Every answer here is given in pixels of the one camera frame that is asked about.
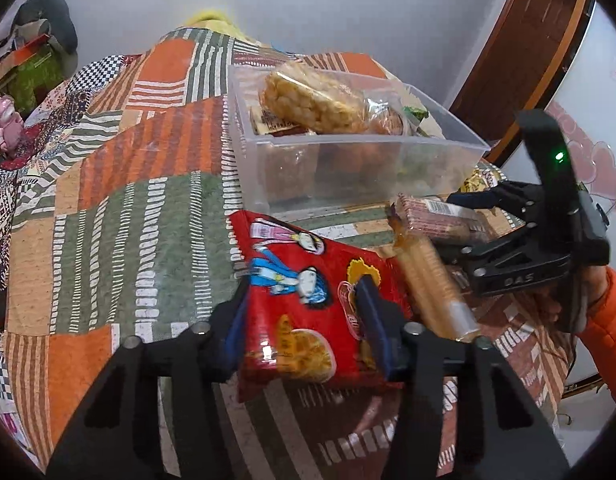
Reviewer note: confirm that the pink plush toy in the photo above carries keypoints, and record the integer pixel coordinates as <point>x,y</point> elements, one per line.
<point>11,126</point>

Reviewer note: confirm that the patchwork striped bed blanket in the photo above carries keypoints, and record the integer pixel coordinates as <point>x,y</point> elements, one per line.
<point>118,225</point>

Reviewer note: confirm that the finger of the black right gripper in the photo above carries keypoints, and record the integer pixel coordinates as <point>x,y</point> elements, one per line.
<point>511,196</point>
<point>518,260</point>

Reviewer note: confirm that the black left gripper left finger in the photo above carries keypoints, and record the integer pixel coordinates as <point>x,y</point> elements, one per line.
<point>114,432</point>

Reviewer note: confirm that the red cartoon snack bag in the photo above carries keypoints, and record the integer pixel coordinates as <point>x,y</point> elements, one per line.
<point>301,319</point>

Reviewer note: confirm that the clear plastic storage bin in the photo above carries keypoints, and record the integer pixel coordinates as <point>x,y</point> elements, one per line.
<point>286,176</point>

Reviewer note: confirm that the clear bag of puffed snacks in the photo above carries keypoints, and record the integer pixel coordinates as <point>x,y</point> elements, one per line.
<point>297,93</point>

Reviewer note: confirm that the grey pillow on pile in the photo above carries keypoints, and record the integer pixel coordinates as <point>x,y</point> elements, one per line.
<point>53,18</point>

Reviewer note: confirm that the orange cracker pack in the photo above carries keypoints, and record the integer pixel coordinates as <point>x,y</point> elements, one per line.
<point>441,306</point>

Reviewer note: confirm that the brown biscuit packet in bin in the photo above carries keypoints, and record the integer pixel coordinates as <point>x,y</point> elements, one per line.
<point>267,124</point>

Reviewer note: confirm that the brown wooden door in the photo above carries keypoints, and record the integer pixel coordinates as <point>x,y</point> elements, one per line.
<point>524,60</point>

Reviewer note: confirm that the yellow curved headboard cushion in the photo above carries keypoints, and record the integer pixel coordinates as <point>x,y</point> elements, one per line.
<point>217,21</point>

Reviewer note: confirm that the pink wafer pack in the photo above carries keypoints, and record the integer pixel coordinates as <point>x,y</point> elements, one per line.
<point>441,221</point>

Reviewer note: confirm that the person right hand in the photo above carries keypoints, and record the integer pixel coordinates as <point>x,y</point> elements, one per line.
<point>566,303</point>

